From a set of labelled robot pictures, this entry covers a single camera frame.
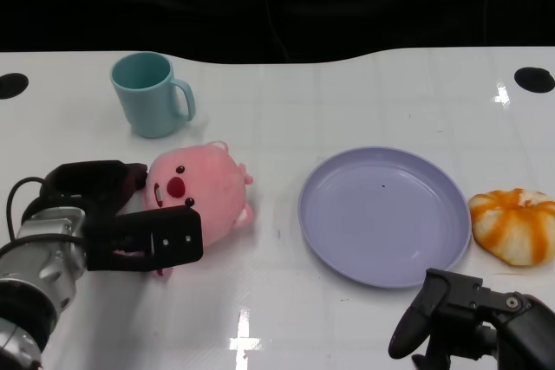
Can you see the orange striped bread bun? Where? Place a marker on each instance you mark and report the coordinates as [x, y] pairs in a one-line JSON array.
[[513, 227]]

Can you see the pink plush beaver doll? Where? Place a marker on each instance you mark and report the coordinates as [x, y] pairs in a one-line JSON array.
[[208, 196]]

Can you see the teal plastic mug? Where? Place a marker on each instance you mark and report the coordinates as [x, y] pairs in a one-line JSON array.
[[149, 105]]

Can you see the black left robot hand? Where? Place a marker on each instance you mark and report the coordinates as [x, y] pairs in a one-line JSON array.
[[130, 235]]

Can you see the lilac plastic plate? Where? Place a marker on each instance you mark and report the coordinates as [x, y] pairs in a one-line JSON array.
[[381, 222]]

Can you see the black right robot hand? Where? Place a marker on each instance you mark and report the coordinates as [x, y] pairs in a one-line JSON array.
[[459, 307]]

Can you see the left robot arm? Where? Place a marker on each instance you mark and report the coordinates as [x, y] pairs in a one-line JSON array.
[[39, 266]]

